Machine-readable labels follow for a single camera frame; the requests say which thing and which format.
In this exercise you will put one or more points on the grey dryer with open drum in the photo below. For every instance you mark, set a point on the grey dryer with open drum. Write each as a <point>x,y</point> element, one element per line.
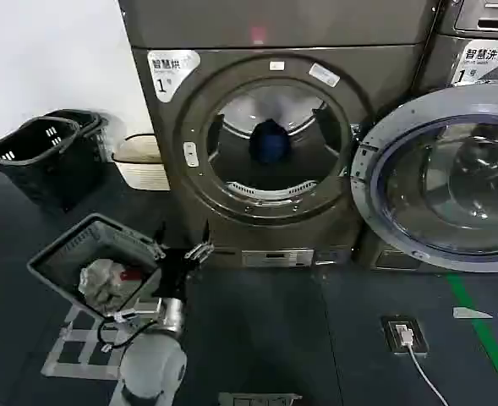
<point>371,76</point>

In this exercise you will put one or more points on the round glass dryer door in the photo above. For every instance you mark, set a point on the round glass dryer door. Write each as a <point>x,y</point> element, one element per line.
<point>447,177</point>

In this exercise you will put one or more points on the black floor socket box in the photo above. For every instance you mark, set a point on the black floor socket box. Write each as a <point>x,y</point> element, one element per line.
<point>417,334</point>

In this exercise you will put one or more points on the grey machine beside dryer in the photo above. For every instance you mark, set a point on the grey machine beside dryer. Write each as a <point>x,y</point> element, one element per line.
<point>477,25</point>

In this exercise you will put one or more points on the black plastic laundry basket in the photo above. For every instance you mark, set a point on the black plastic laundry basket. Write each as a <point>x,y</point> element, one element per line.
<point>89,117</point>
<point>41,169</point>

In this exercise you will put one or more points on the grey plastic laundry basket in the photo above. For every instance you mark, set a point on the grey plastic laundry basket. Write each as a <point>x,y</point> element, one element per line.
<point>62,262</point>

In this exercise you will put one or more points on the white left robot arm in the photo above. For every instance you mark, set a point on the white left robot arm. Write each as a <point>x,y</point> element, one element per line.
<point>155,363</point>

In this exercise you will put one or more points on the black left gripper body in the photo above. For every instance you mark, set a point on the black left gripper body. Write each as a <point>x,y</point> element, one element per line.
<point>174,277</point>

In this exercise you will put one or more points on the white oval basket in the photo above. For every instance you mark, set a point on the white oval basket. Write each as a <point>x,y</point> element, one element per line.
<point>140,171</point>

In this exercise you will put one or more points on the red cloth item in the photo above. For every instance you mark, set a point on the red cloth item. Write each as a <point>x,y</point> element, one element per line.
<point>130,274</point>

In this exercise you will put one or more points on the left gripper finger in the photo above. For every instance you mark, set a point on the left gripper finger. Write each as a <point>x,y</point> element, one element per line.
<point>160,250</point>
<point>198,252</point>

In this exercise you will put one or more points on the grey floor socket plate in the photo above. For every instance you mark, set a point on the grey floor socket plate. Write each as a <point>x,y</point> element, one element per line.
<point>257,399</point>

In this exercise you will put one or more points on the blue garment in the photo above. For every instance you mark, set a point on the blue garment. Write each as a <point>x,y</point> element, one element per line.
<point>269,141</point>

